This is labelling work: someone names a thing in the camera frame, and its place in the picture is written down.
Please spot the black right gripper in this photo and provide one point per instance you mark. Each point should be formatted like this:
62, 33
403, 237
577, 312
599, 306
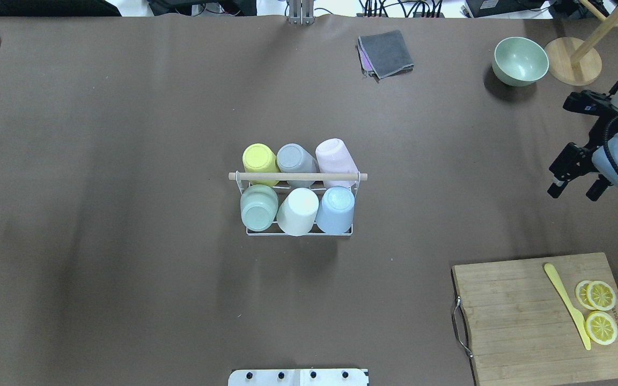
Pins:
575, 161

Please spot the pink plastic cup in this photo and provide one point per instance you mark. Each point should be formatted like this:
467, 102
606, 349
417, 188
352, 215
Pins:
333, 157

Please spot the green plastic cup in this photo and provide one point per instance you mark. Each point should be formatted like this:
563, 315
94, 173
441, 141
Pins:
258, 207

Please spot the light blue plastic cup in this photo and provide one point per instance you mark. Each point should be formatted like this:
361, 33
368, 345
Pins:
336, 211

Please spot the white plastic cup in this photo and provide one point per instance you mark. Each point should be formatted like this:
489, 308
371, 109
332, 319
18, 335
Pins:
297, 213

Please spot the grey plastic cup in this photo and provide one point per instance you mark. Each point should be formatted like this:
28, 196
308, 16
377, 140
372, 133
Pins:
292, 158

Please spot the yellow plastic cup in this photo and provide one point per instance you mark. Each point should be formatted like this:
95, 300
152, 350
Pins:
259, 158

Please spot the wooden mug tree stand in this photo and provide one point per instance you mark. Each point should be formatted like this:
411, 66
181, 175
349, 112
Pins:
576, 62

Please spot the yellow plastic knife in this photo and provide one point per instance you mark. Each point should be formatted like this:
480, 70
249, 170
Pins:
576, 315

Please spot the mint green bowl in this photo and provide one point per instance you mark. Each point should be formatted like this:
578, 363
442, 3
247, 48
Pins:
519, 61

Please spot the lemon slice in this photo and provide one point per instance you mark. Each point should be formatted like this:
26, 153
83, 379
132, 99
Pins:
600, 295
581, 294
601, 327

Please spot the wooden cutting board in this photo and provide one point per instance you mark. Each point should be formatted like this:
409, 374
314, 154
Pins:
519, 332

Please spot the grey folded cloth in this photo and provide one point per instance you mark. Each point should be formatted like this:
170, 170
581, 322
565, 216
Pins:
388, 53

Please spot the purple folded cloth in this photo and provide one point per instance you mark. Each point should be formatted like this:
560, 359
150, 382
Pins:
367, 69

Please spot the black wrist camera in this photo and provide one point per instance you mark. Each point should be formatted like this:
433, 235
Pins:
589, 103

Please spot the white wire cup rack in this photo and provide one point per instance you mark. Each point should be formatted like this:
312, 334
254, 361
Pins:
284, 183

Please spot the aluminium frame post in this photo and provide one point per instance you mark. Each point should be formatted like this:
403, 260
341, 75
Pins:
300, 12

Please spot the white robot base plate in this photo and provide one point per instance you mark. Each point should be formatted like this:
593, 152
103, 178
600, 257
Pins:
300, 376

